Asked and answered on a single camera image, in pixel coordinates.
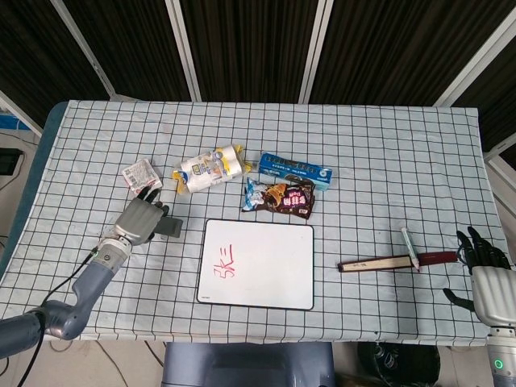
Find white board with black frame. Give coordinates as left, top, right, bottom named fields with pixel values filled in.
left=196, top=218, right=315, bottom=310

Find dark red folded fan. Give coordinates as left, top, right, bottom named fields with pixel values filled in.
left=337, top=250, right=460, bottom=274

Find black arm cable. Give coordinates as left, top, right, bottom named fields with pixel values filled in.
left=22, top=245, right=102, bottom=387

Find white red spout pouch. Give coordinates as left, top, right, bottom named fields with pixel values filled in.
left=122, top=158, right=163, bottom=198

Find black folding partition screen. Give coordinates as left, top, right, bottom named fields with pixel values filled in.
left=0, top=0, right=516, bottom=162

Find white green marker pen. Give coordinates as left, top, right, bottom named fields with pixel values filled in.
left=400, top=227, right=422, bottom=273

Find blue checked tablecloth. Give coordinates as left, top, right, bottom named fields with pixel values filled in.
left=0, top=99, right=503, bottom=347

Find blue cookie box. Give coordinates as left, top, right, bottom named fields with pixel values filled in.
left=257, top=152, right=334, bottom=191

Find brown snack bag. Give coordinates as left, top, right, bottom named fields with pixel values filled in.
left=240, top=177, right=316, bottom=220

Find blue plastic box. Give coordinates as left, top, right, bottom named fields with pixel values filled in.
left=0, top=112, right=29, bottom=132

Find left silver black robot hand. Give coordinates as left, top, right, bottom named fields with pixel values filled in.
left=111, top=185, right=170, bottom=246

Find black bag under table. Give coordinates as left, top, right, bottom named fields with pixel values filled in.
left=336, top=342, right=441, bottom=387

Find black device on floor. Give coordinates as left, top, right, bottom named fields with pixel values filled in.
left=0, top=148, right=23, bottom=177

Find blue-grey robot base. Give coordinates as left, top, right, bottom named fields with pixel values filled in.
left=160, top=341, right=336, bottom=387

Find grey whiteboard eraser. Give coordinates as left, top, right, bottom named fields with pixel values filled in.
left=155, top=215, right=183, bottom=239

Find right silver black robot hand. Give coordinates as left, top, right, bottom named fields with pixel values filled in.
left=443, top=226, right=516, bottom=326

